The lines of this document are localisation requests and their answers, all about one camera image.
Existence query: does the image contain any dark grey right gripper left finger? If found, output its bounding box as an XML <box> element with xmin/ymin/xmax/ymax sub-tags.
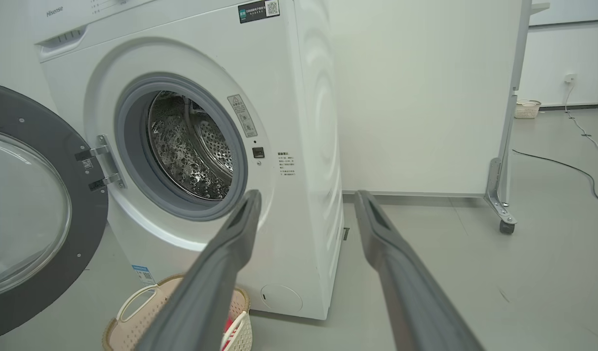
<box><xmin>135</xmin><ymin>189</ymin><xmax>263</xmax><ymax>351</ymax></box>

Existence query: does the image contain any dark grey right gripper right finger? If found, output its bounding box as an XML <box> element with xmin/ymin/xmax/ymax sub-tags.
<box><xmin>353</xmin><ymin>190</ymin><xmax>485</xmax><ymax>351</ymax></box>

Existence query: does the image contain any washing machine door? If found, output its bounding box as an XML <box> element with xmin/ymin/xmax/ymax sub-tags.
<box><xmin>0</xmin><ymin>80</ymin><xmax>110</xmax><ymax>342</ymax></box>

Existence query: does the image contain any cream perforated basket brown rim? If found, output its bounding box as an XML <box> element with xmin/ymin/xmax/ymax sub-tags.
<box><xmin>102</xmin><ymin>273</ymin><xmax>253</xmax><ymax>351</ymax></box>

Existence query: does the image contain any white front-load washing machine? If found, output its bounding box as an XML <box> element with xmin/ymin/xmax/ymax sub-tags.
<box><xmin>33</xmin><ymin>0</ymin><xmax>346</xmax><ymax>321</ymax></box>

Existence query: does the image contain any small white perforated basket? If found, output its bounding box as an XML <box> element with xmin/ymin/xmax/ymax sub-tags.
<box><xmin>515</xmin><ymin>99</ymin><xmax>542</xmax><ymax>119</ymax></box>

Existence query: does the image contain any blue energy label sticker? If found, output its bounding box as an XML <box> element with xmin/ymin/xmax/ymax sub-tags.
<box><xmin>132</xmin><ymin>265</ymin><xmax>157</xmax><ymax>286</ymax></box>

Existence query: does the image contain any white partition panel on casters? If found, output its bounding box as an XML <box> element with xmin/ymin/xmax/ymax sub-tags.
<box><xmin>328</xmin><ymin>0</ymin><xmax>551</xmax><ymax>235</ymax></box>

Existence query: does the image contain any black floor cable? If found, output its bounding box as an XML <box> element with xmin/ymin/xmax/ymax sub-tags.
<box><xmin>512</xmin><ymin>149</ymin><xmax>598</xmax><ymax>211</ymax></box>

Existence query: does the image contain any white floor cable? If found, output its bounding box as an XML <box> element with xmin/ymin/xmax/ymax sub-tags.
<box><xmin>564</xmin><ymin>83</ymin><xmax>598</xmax><ymax>162</ymax></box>

